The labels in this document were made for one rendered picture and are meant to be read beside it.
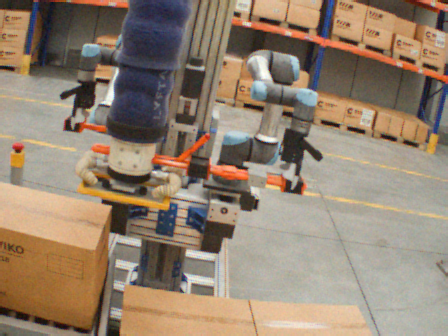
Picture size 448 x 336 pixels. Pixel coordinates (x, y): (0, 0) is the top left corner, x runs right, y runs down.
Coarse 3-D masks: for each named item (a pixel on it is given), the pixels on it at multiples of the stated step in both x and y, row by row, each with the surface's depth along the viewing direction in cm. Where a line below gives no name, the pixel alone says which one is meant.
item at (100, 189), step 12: (84, 180) 181; (108, 180) 178; (84, 192) 174; (96, 192) 174; (108, 192) 175; (120, 192) 177; (132, 192) 179; (144, 192) 178; (144, 204) 176; (156, 204) 176; (168, 204) 178
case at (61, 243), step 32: (0, 192) 197; (32, 192) 205; (0, 224) 172; (32, 224) 179; (64, 224) 186; (96, 224) 192; (0, 256) 175; (32, 256) 175; (64, 256) 175; (96, 256) 179; (0, 288) 180; (32, 288) 180; (64, 288) 180; (96, 288) 190; (64, 320) 185
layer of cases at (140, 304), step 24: (144, 288) 228; (144, 312) 210; (168, 312) 214; (192, 312) 218; (216, 312) 222; (240, 312) 225; (264, 312) 228; (288, 312) 232; (312, 312) 234; (336, 312) 237; (360, 312) 240
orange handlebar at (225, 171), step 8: (88, 128) 207; (96, 128) 207; (104, 128) 207; (96, 144) 184; (96, 152) 181; (104, 152) 181; (152, 160) 183; (160, 160) 183; (168, 160) 183; (184, 160) 187; (184, 168) 184; (216, 168) 188; (224, 168) 186; (232, 168) 187; (224, 176) 186; (232, 176) 185; (240, 176) 185; (272, 176) 190; (272, 184) 187; (280, 184) 187
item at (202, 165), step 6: (192, 156) 190; (198, 156) 190; (192, 162) 184; (198, 162) 186; (204, 162) 187; (210, 162) 185; (186, 168) 183; (192, 168) 183; (198, 168) 182; (204, 168) 182; (210, 168) 183; (186, 174) 183; (192, 174) 183; (198, 174) 183; (204, 174) 183
